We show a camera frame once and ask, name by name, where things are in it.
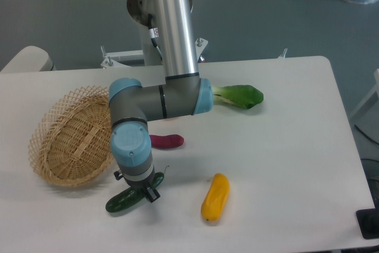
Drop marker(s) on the woven wicker basket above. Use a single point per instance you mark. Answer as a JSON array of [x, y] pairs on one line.
[[71, 145]]

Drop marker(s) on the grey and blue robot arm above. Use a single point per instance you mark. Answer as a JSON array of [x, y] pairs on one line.
[[132, 106]]

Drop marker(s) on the white table leg frame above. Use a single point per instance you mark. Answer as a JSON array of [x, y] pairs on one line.
[[368, 101]]

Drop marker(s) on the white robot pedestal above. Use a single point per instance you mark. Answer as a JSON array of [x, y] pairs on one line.
[[139, 11]]

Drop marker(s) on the dark green cucumber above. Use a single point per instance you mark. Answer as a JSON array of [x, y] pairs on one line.
[[131, 196]]

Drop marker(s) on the black device at edge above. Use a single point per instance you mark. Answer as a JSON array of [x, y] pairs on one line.
[[368, 223]]

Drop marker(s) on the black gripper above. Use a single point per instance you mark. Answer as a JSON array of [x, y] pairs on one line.
[[142, 182]]

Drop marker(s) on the purple sweet potato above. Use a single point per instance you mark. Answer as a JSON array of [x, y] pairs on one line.
[[170, 141]]

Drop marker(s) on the green bok choy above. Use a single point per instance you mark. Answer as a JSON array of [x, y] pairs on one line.
[[241, 96]]

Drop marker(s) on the yellow squash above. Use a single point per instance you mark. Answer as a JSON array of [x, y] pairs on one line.
[[216, 198]]

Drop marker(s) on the white chair back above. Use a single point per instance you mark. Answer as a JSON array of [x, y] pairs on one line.
[[30, 59]]

